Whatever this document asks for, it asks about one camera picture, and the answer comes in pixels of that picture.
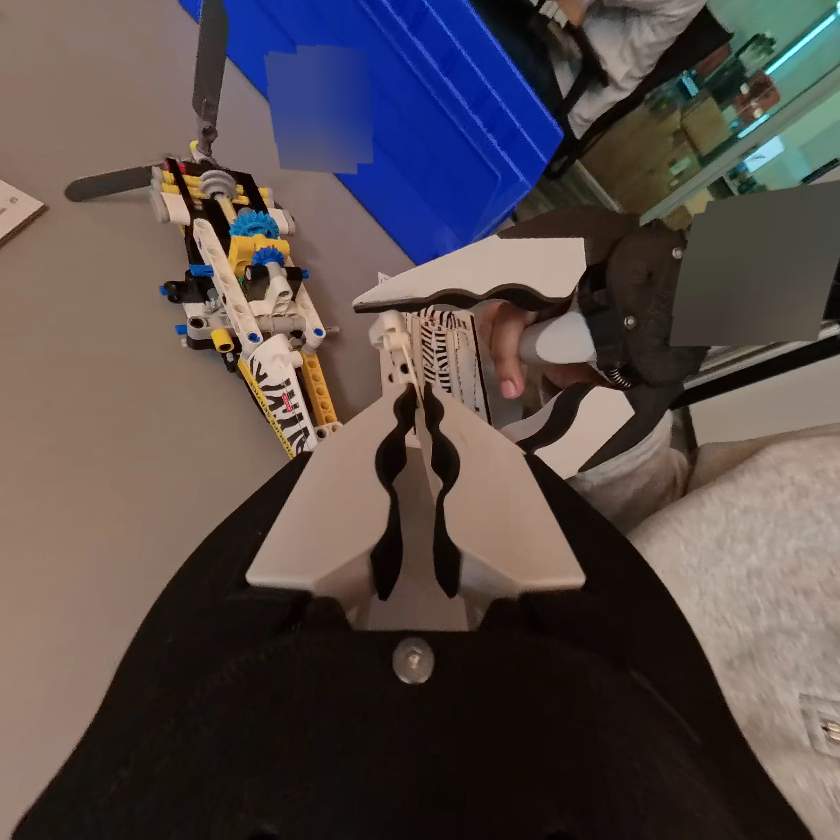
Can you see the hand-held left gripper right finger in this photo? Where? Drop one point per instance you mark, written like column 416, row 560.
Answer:
column 505, row 525

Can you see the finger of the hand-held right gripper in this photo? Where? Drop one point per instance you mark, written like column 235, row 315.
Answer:
column 584, row 426
column 485, row 269

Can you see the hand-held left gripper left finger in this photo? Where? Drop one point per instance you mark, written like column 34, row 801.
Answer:
column 321, row 518

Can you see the zebra sticker sheet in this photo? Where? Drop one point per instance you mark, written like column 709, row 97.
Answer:
column 453, row 354

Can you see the white lego wing panel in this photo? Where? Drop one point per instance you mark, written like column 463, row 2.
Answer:
column 394, row 348

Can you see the lego plane model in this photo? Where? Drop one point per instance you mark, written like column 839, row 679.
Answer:
column 223, row 262

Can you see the person's right forearm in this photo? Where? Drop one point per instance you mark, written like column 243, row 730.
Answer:
column 636, row 485

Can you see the lego instruction booklet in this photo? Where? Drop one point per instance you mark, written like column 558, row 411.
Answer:
column 16, row 210

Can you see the person's right hand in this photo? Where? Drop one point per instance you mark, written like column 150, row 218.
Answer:
column 505, row 354

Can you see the blue plastic bin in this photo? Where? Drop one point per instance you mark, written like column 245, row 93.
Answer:
column 459, row 131

